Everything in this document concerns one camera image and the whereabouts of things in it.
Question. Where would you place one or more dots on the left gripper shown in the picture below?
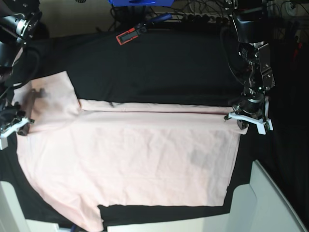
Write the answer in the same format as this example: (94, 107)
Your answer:
(248, 109)

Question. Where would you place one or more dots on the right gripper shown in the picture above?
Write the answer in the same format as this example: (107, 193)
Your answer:
(17, 117)

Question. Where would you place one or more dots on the pink T-shirt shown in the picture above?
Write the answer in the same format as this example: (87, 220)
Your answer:
(80, 154)

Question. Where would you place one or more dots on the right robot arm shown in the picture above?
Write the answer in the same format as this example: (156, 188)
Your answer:
(18, 20)

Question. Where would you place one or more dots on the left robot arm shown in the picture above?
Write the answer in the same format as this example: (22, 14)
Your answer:
(250, 23)

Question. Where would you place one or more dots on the red clamp right edge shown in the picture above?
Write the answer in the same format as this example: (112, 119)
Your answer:
(296, 52)

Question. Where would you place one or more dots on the red clamp edge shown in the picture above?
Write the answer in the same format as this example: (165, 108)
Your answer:
(75, 228)
(296, 52)

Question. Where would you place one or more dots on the red clamp front edge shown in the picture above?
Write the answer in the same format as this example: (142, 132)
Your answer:
(75, 228)

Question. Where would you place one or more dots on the black table cloth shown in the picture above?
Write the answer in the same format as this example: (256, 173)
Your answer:
(188, 68)

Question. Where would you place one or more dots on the black power strip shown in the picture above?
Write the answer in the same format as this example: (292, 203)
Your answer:
(205, 18)

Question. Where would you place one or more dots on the blue plastic box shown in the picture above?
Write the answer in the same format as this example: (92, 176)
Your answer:
(141, 2)

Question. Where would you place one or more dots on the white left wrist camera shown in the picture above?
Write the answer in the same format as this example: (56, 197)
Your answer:
(263, 127)

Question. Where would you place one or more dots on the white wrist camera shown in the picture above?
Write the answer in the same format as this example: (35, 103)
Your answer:
(3, 142)
(263, 127)

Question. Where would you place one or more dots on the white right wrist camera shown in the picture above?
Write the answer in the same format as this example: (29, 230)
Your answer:
(3, 142)

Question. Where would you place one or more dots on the red black clamp, blue handle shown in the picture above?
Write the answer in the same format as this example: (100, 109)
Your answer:
(141, 28)

